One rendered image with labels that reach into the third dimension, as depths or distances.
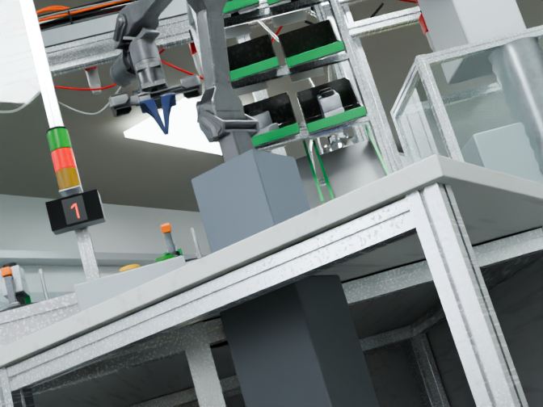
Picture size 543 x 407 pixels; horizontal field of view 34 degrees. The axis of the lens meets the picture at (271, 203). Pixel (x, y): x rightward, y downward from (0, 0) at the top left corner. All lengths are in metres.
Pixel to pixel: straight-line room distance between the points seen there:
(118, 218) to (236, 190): 6.71
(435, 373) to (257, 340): 1.64
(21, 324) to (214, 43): 0.64
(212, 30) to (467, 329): 0.81
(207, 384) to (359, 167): 0.65
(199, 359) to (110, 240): 6.40
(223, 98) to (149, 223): 6.92
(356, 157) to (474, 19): 1.01
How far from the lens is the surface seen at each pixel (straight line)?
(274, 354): 1.49
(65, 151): 2.15
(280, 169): 1.58
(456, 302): 1.12
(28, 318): 1.79
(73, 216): 2.10
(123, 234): 8.20
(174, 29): 3.28
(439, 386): 3.08
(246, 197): 1.53
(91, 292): 1.70
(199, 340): 1.67
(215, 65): 1.66
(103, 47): 3.27
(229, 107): 1.65
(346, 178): 2.01
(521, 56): 2.86
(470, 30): 2.94
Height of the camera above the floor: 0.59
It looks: 14 degrees up
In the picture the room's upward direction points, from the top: 17 degrees counter-clockwise
